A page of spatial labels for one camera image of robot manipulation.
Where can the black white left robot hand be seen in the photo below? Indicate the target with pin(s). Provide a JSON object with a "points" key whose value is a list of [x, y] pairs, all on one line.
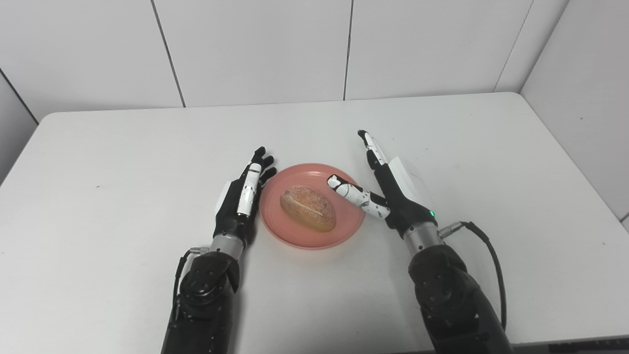
{"points": [[233, 216]]}

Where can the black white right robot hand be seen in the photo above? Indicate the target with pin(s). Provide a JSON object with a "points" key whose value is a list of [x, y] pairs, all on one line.
{"points": [[405, 206]]}

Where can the pink round plate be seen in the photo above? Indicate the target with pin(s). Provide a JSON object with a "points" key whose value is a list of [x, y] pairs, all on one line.
{"points": [[295, 236]]}

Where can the yellow-orange peeled fruit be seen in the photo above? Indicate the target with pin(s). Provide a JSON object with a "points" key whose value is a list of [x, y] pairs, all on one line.
{"points": [[308, 209]]}

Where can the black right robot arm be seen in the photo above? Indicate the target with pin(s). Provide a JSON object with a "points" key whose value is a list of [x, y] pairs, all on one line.
{"points": [[449, 300]]}

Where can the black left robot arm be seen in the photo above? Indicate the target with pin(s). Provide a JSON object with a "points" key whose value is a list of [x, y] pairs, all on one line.
{"points": [[206, 305]]}

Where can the black table control panel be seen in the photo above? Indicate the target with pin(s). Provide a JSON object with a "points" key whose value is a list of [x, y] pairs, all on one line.
{"points": [[589, 346]]}

